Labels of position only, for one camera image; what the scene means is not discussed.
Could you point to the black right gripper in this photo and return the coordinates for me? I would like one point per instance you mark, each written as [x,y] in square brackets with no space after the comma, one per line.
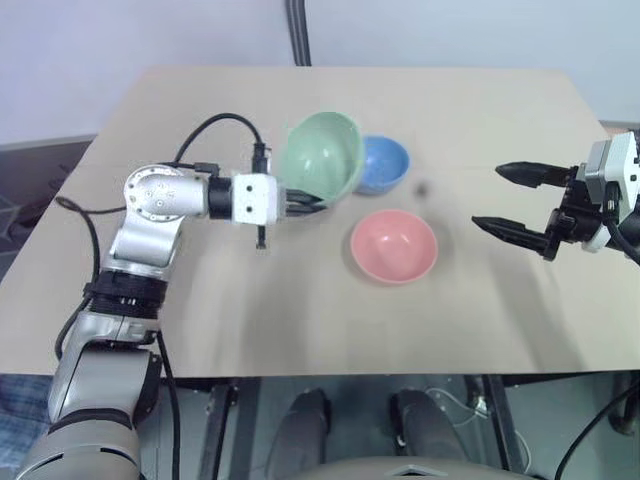
[575,215]

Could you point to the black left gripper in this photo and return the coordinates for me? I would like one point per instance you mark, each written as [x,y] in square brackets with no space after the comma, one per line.
[286,201]

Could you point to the green bowl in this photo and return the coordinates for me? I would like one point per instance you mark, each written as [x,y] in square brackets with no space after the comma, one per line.
[315,155]

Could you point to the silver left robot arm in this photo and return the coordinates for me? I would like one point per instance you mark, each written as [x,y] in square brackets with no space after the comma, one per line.
[155,195]

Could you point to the blue bowl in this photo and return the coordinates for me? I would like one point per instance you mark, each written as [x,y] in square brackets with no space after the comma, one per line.
[385,165]

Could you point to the pink bowl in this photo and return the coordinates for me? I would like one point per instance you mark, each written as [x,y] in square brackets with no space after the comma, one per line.
[395,245]

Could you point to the dark rounded shape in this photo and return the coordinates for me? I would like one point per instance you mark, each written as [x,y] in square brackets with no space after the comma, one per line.
[425,425]
[302,425]

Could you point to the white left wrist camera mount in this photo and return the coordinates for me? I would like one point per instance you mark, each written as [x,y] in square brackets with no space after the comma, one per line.
[255,200]

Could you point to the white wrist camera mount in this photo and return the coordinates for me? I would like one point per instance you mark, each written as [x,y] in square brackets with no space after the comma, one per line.
[620,165]
[255,200]

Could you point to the black plug under camera mount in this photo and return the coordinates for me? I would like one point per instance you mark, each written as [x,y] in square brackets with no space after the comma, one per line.
[261,237]

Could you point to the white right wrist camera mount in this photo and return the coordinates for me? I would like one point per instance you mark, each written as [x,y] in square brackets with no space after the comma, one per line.
[620,165]

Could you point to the black vertical wall strip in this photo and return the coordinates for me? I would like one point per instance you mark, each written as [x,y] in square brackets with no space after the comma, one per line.
[299,30]

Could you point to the black table frame leg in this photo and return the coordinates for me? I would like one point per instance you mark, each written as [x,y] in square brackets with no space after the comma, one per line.
[502,425]
[217,425]

